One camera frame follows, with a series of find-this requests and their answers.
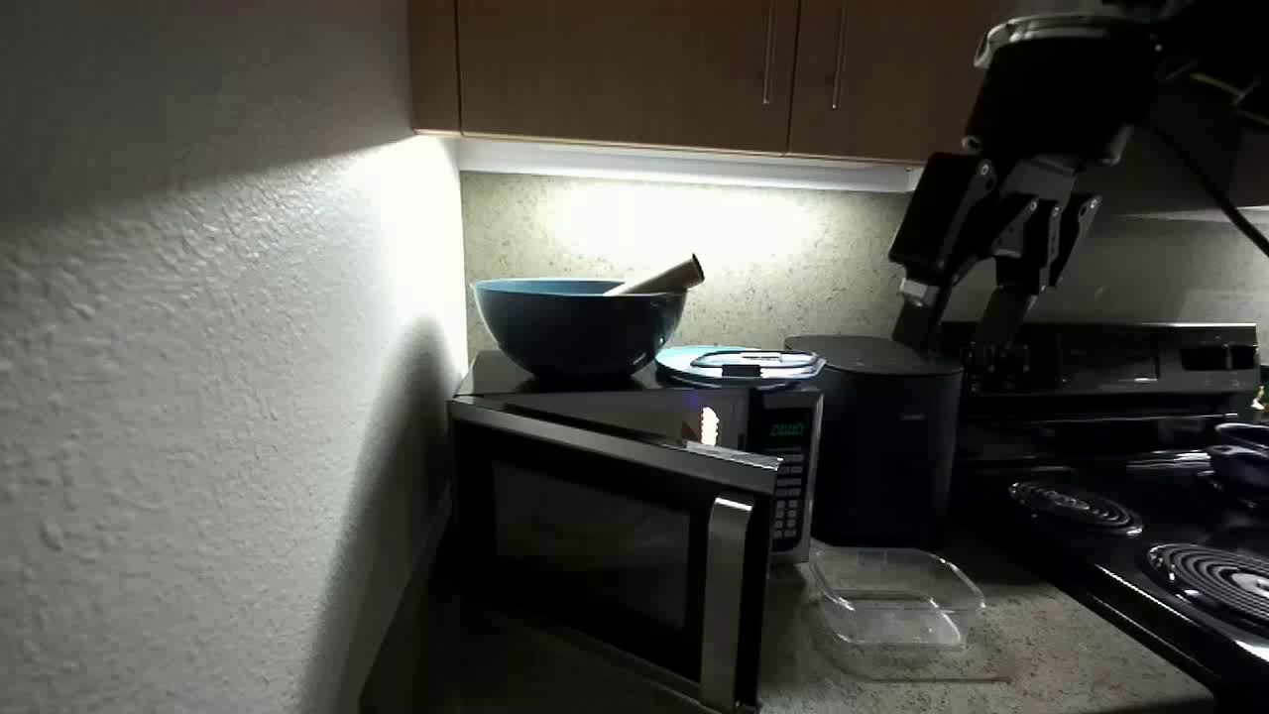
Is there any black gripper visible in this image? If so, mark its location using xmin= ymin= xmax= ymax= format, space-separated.
xmin=889 ymin=146 xmax=1108 ymax=369

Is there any clear plastic lunch box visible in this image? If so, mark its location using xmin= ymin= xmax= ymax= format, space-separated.
xmin=795 ymin=541 xmax=1017 ymax=685

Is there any black air fryer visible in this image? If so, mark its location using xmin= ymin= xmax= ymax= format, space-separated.
xmin=786 ymin=332 xmax=967 ymax=552

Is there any black electric stove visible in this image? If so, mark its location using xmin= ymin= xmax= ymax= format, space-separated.
xmin=918 ymin=319 xmax=1269 ymax=705

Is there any black coil stove burner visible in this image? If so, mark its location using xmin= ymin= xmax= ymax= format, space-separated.
xmin=1148 ymin=541 xmax=1269 ymax=632
xmin=1006 ymin=476 xmax=1148 ymax=541

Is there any round blue white lid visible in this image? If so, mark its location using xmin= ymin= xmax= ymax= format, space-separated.
xmin=656 ymin=340 xmax=831 ymax=388

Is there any wooden cabinet door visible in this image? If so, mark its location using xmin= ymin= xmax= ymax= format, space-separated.
xmin=452 ymin=0 xmax=805 ymax=152
xmin=791 ymin=0 xmax=1006 ymax=162

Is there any wooden pestle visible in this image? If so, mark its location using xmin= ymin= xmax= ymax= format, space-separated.
xmin=605 ymin=255 xmax=710 ymax=300

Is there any blue mixing bowl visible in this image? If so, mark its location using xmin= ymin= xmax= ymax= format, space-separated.
xmin=470 ymin=275 xmax=692 ymax=388

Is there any wooden upper cabinet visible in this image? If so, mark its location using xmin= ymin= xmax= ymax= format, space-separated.
xmin=404 ymin=0 xmax=1006 ymax=162

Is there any metal cabinet door handle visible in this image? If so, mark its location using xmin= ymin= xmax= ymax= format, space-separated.
xmin=758 ymin=0 xmax=780 ymax=114
xmin=827 ymin=0 xmax=852 ymax=118

